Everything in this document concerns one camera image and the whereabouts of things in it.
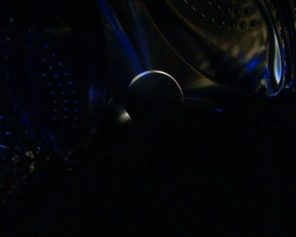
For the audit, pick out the stainless steel perforated drum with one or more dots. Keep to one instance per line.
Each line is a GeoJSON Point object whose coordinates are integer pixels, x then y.
{"type": "Point", "coordinates": [65, 66]}

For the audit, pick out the white round drum hub cap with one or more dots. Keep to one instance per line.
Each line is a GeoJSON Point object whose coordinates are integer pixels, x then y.
{"type": "Point", "coordinates": [151, 91]}

